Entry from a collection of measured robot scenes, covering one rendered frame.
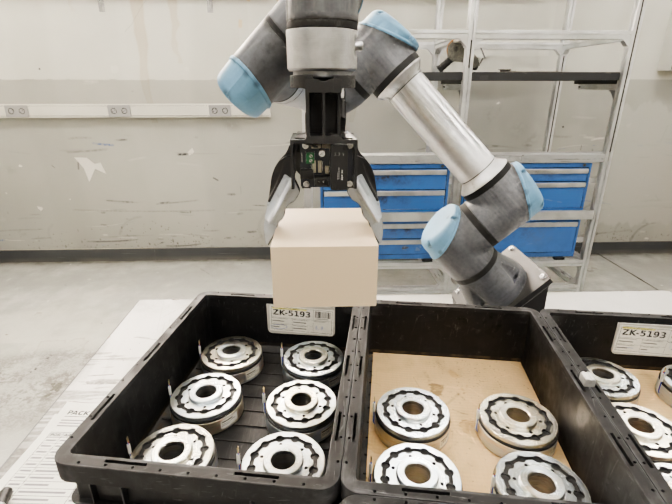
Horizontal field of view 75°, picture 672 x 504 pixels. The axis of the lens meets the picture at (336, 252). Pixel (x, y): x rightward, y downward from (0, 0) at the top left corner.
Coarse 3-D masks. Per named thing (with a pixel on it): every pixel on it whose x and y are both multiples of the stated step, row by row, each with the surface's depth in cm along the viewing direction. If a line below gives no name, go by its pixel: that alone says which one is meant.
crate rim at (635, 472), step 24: (504, 312) 74; (528, 312) 74; (360, 336) 67; (552, 336) 67; (360, 360) 63; (360, 384) 56; (576, 384) 56; (360, 408) 52; (600, 408) 52; (624, 456) 45; (648, 480) 42
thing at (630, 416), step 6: (624, 414) 60; (630, 414) 60; (636, 414) 60; (624, 420) 59; (630, 420) 59; (636, 420) 59; (642, 420) 59; (648, 420) 59; (630, 426) 58; (654, 426) 58; (636, 432) 57; (642, 432) 57; (654, 432) 57; (660, 432) 57; (642, 438) 56; (648, 438) 56; (654, 438) 56; (660, 438) 56
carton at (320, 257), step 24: (288, 216) 59; (312, 216) 59; (336, 216) 59; (360, 216) 59; (288, 240) 50; (312, 240) 50; (336, 240) 50; (360, 240) 50; (288, 264) 49; (312, 264) 49; (336, 264) 49; (360, 264) 49; (288, 288) 50; (312, 288) 50; (336, 288) 50; (360, 288) 50
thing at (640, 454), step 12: (540, 312) 74; (552, 312) 74; (564, 312) 74; (576, 312) 74; (588, 312) 74; (600, 312) 74; (612, 312) 74; (552, 324) 70; (564, 336) 67; (564, 348) 64; (576, 360) 61; (600, 396) 54; (612, 408) 52; (612, 420) 50; (624, 432) 48; (636, 444) 47; (636, 456) 45; (648, 456) 45; (648, 468) 44; (660, 480) 42; (660, 492) 41
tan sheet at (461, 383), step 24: (384, 360) 78; (408, 360) 78; (432, 360) 78; (456, 360) 78; (480, 360) 78; (384, 384) 71; (408, 384) 71; (432, 384) 71; (456, 384) 71; (480, 384) 71; (504, 384) 71; (528, 384) 71; (456, 408) 66; (456, 432) 62; (456, 456) 58; (480, 456) 58; (552, 456) 58; (480, 480) 54
